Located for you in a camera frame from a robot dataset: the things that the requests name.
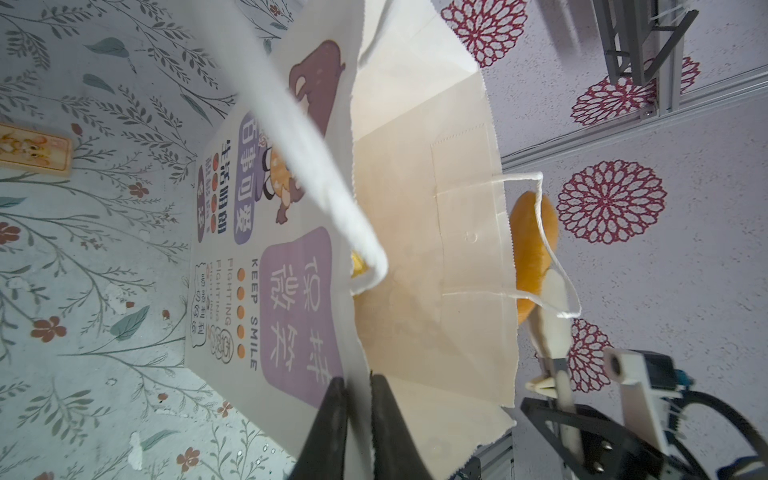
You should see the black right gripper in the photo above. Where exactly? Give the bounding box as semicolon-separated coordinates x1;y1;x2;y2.
521;268;672;479

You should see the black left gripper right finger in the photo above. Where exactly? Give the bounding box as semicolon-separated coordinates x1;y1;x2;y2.
370;374;432;480

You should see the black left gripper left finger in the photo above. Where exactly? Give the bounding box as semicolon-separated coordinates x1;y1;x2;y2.
289;377;348;480

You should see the brown bread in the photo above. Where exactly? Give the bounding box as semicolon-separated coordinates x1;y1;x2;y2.
509;191;559;324

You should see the white printed paper bag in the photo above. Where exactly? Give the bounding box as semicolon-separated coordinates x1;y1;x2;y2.
182;0;583;480

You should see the long yellow braided bread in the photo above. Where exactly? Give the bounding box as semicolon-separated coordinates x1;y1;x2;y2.
351;252;368;278

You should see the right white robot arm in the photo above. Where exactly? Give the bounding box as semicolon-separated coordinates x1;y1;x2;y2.
517;268;767;479

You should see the small orange tiger sticker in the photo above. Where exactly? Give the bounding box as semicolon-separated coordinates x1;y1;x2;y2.
1;124;73;177

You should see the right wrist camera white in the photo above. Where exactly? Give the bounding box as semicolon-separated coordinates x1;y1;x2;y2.
603;347;683;455

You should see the grey metal wall shelf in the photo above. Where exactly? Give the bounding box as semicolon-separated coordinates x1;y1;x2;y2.
593;0;699;87

